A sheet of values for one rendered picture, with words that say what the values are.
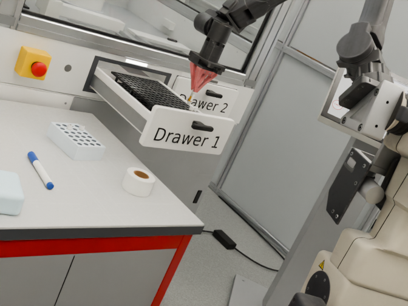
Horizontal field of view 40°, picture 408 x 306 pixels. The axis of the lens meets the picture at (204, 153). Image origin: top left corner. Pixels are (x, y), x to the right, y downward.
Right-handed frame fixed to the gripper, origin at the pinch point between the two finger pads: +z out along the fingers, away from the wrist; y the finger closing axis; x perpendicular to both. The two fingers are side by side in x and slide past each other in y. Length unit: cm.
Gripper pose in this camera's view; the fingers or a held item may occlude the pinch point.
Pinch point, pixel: (195, 88)
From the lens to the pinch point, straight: 158.1
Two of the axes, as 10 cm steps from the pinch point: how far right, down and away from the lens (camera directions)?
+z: -4.0, 8.8, 2.7
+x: 7.3, 1.3, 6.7
